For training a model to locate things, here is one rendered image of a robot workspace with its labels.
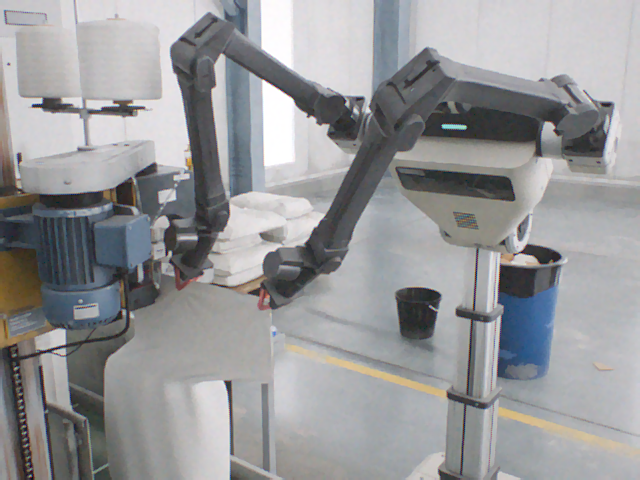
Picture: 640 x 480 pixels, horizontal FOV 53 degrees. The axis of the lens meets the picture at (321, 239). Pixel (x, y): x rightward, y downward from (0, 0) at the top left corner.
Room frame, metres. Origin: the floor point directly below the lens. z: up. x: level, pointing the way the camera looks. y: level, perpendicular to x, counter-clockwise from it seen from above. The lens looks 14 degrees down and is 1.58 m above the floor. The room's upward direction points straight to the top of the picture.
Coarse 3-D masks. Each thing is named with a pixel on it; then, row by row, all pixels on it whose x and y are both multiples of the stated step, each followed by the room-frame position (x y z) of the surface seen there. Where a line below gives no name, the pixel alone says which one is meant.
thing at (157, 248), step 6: (156, 228) 1.52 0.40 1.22; (150, 234) 1.52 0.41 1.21; (156, 234) 1.52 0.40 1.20; (150, 240) 1.52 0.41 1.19; (156, 240) 1.52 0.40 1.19; (156, 246) 1.51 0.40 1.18; (162, 246) 1.53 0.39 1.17; (156, 252) 1.51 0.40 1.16; (162, 252) 1.53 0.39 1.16; (150, 258) 1.52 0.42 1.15; (156, 258) 1.51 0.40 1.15; (144, 264) 1.53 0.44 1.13
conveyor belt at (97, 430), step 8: (72, 408) 2.17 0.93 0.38; (80, 408) 2.17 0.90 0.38; (88, 408) 2.17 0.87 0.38; (88, 416) 2.11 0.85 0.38; (96, 416) 2.11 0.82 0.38; (104, 416) 2.11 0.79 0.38; (96, 424) 2.06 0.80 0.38; (104, 424) 2.06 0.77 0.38; (96, 432) 2.00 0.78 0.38; (104, 432) 2.00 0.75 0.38; (96, 440) 1.95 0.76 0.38; (104, 440) 1.95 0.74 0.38; (96, 448) 1.90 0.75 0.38; (104, 448) 1.90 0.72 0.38; (96, 456) 1.86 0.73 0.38; (104, 456) 1.86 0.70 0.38; (96, 464) 1.81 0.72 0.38; (104, 464) 1.81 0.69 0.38; (96, 472) 1.77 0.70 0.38; (104, 472) 1.77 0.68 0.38
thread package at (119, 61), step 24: (96, 24) 1.31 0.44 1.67; (120, 24) 1.31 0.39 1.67; (144, 24) 1.35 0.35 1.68; (96, 48) 1.31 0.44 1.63; (120, 48) 1.31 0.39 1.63; (144, 48) 1.34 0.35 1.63; (96, 72) 1.31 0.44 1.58; (120, 72) 1.31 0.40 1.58; (144, 72) 1.34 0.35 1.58; (96, 96) 1.31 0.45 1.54; (120, 96) 1.31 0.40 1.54; (144, 96) 1.34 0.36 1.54
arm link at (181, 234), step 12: (216, 216) 1.47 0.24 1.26; (228, 216) 1.48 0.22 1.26; (168, 228) 1.46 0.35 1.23; (180, 228) 1.44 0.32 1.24; (192, 228) 1.46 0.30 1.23; (204, 228) 1.47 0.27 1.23; (216, 228) 1.48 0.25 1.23; (168, 240) 1.45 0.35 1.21; (180, 240) 1.44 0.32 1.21; (192, 240) 1.46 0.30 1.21
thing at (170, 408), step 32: (160, 288) 1.61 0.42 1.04; (192, 288) 1.54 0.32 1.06; (224, 288) 1.47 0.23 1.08; (160, 320) 1.61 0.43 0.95; (192, 320) 1.54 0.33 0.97; (224, 320) 1.48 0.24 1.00; (256, 320) 1.41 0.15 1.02; (128, 352) 1.65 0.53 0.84; (160, 352) 1.60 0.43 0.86; (192, 352) 1.55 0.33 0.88; (224, 352) 1.48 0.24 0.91; (256, 352) 1.42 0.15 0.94; (128, 384) 1.60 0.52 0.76; (160, 384) 1.54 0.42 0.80; (192, 384) 1.50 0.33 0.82; (128, 416) 1.60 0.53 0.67; (160, 416) 1.52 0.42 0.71; (192, 416) 1.49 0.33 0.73; (224, 416) 1.56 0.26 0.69; (128, 448) 1.60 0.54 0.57; (160, 448) 1.53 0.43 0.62; (192, 448) 1.49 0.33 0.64; (224, 448) 1.55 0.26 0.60
